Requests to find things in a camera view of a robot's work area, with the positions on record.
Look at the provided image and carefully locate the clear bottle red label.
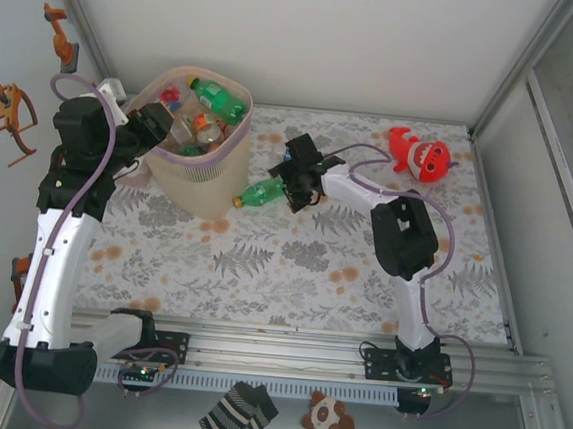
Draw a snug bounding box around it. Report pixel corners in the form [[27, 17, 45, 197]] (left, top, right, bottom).
[[158, 86, 184, 107]]

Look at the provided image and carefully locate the clear bottle orange label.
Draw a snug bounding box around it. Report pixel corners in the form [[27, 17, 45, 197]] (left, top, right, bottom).
[[191, 110, 226, 145]]

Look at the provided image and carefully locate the beige ribbed bin pink liner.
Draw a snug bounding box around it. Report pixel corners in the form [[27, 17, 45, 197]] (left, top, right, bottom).
[[118, 61, 258, 224]]

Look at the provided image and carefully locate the floral patterned tablecloth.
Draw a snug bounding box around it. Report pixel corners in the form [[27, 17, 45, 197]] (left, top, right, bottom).
[[54, 89, 526, 348]]

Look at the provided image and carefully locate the red shark plush toy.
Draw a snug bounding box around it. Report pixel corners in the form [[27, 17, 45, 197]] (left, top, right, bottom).
[[385, 125, 463, 187]]

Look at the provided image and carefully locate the brown white panda plush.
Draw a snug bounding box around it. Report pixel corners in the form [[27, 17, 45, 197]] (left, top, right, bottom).
[[300, 389, 360, 429]]

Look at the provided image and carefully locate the small controller circuit board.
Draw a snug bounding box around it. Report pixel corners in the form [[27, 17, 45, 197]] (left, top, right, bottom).
[[120, 360, 163, 383], [409, 384, 446, 398]]

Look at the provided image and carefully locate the black white striped sock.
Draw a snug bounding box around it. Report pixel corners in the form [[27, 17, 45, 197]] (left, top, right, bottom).
[[196, 377, 283, 429]]

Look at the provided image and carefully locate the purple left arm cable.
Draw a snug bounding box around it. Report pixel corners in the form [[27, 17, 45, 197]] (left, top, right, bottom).
[[9, 70, 202, 429]]

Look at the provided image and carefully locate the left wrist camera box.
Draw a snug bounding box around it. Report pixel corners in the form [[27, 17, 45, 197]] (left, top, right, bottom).
[[92, 75, 133, 125]]

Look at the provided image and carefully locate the orange gripper wall sticker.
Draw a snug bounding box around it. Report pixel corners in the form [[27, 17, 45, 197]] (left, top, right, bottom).
[[0, 81, 44, 170]]

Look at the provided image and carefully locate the aluminium enclosure frame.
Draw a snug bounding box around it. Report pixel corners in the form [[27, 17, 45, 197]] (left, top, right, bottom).
[[0, 0, 573, 429]]

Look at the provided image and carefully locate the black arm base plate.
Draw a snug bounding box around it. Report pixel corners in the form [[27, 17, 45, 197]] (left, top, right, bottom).
[[361, 345, 456, 390], [96, 325, 192, 366]]

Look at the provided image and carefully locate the white slotted cable duct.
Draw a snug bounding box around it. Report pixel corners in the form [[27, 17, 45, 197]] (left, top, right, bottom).
[[21, 355, 401, 408]]

